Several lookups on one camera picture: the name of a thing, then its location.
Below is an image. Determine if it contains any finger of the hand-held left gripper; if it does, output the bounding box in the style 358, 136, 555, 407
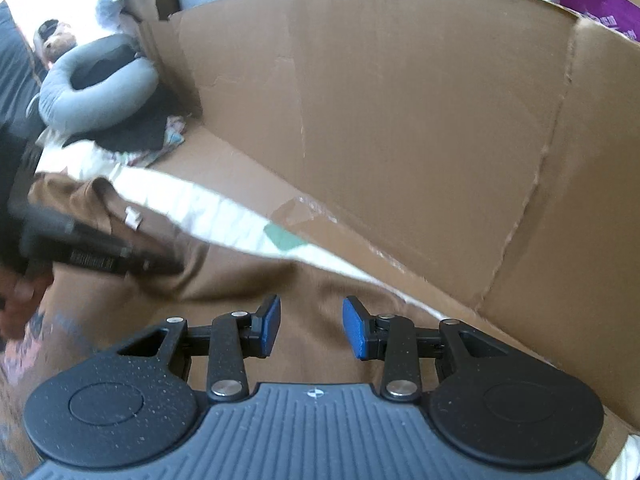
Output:
22, 204, 183, 278

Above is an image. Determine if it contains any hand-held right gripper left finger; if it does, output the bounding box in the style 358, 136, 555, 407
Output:
116, 294, 282, 403

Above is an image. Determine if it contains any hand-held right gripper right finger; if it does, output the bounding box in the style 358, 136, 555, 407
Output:
342, 296, 506, 403

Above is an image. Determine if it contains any brown printed t-shirt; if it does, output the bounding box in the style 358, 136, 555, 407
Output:
0, 172, 556, 480

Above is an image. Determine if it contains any person's left hand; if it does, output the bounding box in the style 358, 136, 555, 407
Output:
0, 269, 52, 342

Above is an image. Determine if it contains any grey neck pillow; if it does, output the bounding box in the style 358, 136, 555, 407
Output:
37, 35, 160, 130

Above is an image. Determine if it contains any dark grey quilt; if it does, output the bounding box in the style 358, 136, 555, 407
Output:
0, 0, 47, 133

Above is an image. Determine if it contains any white bear print blanket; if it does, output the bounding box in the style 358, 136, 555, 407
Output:
37, 137, 640, 480

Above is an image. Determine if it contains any brown plush toy with cap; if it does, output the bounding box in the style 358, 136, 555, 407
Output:
32, 19, 80, 68

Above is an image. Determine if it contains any black cloth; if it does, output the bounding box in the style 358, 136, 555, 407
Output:
62, 87, 197, 155

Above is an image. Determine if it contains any brown cardboard box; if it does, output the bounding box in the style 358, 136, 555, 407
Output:
134, 0, 640, 461

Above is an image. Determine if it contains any purple and white bag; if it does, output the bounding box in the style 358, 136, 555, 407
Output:
542, 0, 640, 43

